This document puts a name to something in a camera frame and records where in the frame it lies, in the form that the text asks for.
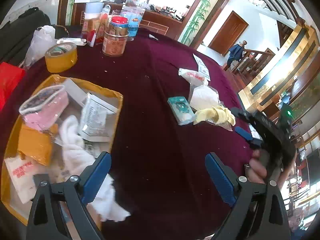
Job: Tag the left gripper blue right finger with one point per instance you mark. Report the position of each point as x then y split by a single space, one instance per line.
223 177

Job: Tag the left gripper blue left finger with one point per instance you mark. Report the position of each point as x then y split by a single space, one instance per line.
93 176

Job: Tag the silver printed foil bag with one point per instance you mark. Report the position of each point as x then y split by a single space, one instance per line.
97 120

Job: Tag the pink clear zip pouch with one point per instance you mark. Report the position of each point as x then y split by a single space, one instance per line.
42 110

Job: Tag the white blue desiccant packet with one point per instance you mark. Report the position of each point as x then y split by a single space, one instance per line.
193 77

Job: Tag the person right hand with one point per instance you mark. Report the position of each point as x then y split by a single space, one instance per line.
256 172

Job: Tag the yellow towel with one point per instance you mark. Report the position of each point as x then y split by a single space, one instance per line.
217 115

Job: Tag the yellow rimmed cardboard tray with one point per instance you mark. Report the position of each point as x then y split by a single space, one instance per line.
11 147

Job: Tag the orange padded envelope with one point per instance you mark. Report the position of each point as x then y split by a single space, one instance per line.
37 145

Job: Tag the teal wet wipes pack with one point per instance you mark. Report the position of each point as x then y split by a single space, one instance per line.
181 110

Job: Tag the wooden stair railing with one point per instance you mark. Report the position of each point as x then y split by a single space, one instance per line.
249 66

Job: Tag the clear bag with white cloth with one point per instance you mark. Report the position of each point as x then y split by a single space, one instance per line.
206 97

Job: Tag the maroon velvet tablecloth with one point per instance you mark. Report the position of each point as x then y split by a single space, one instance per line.
158 165

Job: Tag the person in blue jacket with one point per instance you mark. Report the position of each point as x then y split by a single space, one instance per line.
236 53

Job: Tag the white paper card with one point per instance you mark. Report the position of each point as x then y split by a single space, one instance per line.
202 67

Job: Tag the yellow tape roll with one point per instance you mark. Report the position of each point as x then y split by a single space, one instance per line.
61 57

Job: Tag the orange label clear jar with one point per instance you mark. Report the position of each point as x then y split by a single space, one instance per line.
115 36

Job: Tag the clear white plastic bag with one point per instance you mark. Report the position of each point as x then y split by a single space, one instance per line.
43 39

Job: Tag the blue label snack jar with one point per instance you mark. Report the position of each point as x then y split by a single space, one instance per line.
134 16

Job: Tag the red lid jar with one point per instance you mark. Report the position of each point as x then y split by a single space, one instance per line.
144 4

